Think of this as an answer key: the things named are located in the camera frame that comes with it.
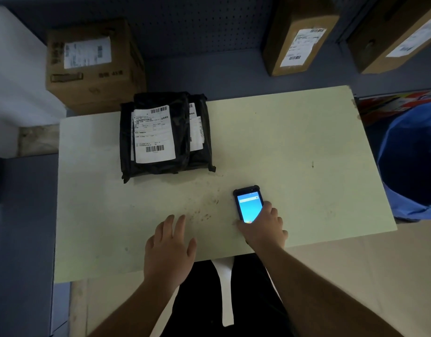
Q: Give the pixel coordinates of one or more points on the blue plastic bag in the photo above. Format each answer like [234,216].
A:
[412,157]

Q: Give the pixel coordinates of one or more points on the person's left little finger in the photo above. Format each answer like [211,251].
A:
[149,243]

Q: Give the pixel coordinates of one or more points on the long brown cardboard box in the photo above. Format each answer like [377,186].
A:
[391,35]

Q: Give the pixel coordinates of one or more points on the person's right forearm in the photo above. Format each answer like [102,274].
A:
[306,298]

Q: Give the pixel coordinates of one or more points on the person's right thumb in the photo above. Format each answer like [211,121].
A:
[242,225]

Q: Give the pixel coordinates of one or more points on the tall brown cardboard box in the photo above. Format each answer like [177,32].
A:
[299,35]

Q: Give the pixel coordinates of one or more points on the person's black trousers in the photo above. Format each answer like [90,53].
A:
[236,301]

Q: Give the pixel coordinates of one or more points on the blue pegboard shelf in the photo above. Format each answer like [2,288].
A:
[201,38]

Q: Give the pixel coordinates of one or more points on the black parcel bag white label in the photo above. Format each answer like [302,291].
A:
[155,135]
[126,147]
[201,136]

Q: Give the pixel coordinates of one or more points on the person's right hand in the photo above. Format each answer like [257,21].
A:
[266,233]

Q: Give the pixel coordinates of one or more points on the person's left hand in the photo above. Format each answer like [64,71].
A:
[168,257]

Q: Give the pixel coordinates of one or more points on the black handheld scanner phone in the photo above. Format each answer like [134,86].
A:
[248,205]

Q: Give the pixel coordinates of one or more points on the person's left middle finger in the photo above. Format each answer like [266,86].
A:
[168,227]

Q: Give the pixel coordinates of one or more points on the red printed carton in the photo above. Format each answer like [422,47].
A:
[387,105]

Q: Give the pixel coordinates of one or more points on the wide brown cardboard box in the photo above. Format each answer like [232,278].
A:
[96,66]

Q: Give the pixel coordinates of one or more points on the person's left thumb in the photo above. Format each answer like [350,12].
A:
[192,247]

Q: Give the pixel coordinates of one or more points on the person's left forearm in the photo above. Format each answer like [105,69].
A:
[138,312]

